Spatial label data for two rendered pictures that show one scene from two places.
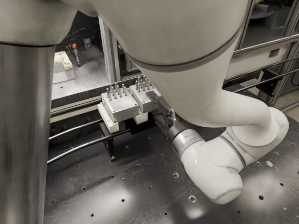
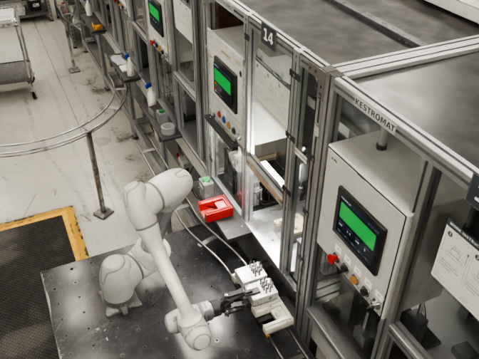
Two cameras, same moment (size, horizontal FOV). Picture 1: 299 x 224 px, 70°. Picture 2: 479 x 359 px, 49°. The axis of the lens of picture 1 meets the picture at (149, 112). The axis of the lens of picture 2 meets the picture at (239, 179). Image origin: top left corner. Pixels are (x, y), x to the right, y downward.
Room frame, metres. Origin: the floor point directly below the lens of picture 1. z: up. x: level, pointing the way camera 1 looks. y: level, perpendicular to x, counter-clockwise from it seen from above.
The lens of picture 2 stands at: (0.63, -1.64, 2.77)
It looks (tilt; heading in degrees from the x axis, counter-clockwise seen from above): 37 degrees down; 92
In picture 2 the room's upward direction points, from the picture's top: straight up
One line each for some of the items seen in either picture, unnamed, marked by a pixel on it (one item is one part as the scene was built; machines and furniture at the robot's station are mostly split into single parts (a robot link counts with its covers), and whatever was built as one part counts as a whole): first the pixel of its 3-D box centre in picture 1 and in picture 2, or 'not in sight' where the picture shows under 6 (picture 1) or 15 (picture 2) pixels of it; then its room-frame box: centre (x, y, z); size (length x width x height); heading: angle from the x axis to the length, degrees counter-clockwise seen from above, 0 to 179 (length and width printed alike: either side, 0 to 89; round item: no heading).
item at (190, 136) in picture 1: (187, 145); (205, 311); (0.42, -0.11, 0.90); 0.09 x 0.06 x 0.09; 116
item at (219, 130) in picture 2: not in sight; (221, 129); (0.44, 0.68, 1.37); 0.36 x 0.04 x 0.04; 118
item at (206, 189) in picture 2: not in sight; (207, 188); (0.36, 0.70, 0.97); 0.08 x 0.08 x 0.12; 28
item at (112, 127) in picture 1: (147, 109); (261, 301); (0.67, 0.01, 0.84); 0.36 x 0.14 x 0.10; 118
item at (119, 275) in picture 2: not in sight; (117, 276); (-0.04, 0.13, 0.85); 0.18 x 0.16 x 0.22; 50
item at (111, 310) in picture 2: not in sight; (120, 298); (-0.04, 0.11, 0.71); 0.22 x 0.18 x 0.06; 118
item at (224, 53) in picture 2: not in sight; (246, 83); (0.56, 0.74, 1.60); 0.42 x 0.29 x 0.46; 118
